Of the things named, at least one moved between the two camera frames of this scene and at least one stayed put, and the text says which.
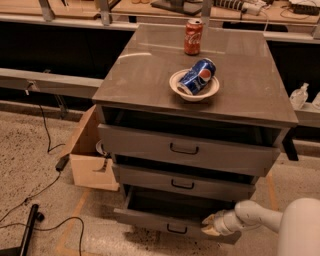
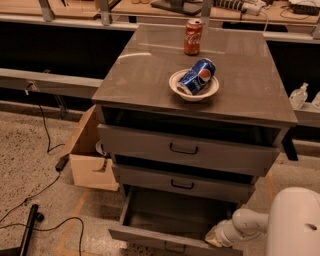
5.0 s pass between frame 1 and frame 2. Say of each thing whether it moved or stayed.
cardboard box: stayed
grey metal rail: stayed
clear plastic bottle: stayed
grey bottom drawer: moved
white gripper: moved
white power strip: stayed
